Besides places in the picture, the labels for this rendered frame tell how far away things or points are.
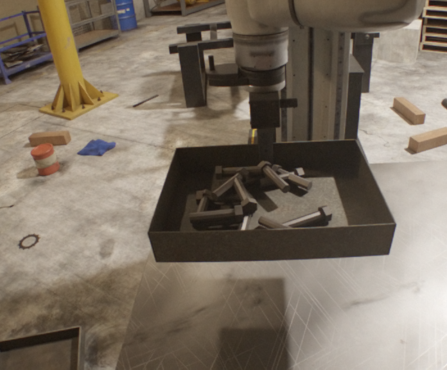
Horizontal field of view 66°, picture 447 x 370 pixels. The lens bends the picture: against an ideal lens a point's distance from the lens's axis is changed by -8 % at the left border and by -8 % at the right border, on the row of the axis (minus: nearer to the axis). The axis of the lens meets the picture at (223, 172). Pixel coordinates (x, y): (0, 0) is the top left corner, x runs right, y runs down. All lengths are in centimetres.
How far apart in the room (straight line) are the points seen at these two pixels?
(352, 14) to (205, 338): 56
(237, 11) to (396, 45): 465
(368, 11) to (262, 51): 17
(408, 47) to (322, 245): 472
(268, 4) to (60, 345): 168
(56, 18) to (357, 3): 391
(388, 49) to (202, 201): 471
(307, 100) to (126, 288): 130
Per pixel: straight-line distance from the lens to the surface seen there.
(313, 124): 190
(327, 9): 52
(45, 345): 193
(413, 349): 70
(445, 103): 153
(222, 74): 61
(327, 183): 69
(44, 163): 314
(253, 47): 58
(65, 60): 433
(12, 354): 199
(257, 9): 56
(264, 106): 59
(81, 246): 232
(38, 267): 232
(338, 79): 178
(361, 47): 387
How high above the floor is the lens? 144
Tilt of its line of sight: 33 degrees down
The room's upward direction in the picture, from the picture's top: 6 degrees counter-clockwise
